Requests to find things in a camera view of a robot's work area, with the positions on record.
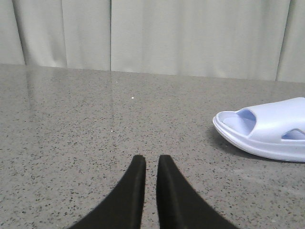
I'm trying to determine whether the pale green curtain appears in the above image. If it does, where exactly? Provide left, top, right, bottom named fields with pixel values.
left=0, top=0, right=305, bottom=82

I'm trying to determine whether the light blue slipper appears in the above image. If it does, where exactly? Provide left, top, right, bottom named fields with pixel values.
left=213, top=97, right=305, bottom=162

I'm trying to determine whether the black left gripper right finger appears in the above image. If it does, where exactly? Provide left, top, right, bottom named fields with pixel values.
left=156, top=155, right=235, bottom=229

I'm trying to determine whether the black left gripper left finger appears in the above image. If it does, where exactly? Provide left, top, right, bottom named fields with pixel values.
left=71, top=155, right=146, bottom=229

